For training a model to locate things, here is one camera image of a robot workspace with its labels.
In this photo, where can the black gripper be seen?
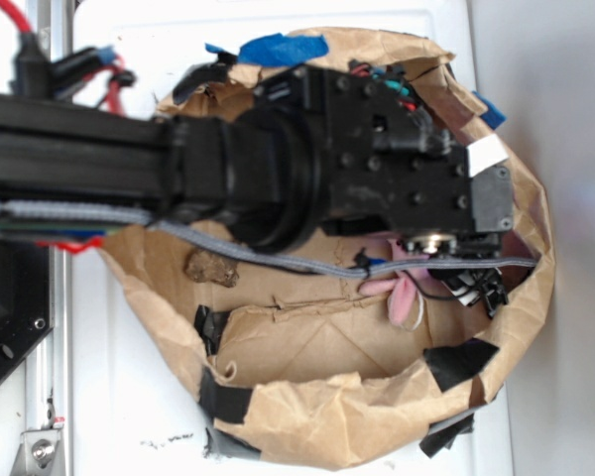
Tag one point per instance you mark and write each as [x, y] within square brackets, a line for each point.
[364, 157]

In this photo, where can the pink plush bunny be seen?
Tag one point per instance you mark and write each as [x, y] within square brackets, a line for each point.
[405, 302]

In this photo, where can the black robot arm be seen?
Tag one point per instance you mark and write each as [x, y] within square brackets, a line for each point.
[69, 172]

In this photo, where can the brown rock chunk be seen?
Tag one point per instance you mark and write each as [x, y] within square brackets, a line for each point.
[202, 267]

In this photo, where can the brown paper bag bin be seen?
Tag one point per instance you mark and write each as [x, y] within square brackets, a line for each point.
[315, 373]

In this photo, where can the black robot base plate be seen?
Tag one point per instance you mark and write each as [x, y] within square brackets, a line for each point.
[25, 317]

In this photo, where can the aluminium extrusion rail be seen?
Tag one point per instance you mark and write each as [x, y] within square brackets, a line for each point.
[48, 382]

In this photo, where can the metal corner bracket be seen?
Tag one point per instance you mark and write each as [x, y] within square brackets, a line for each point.
[40, 453]

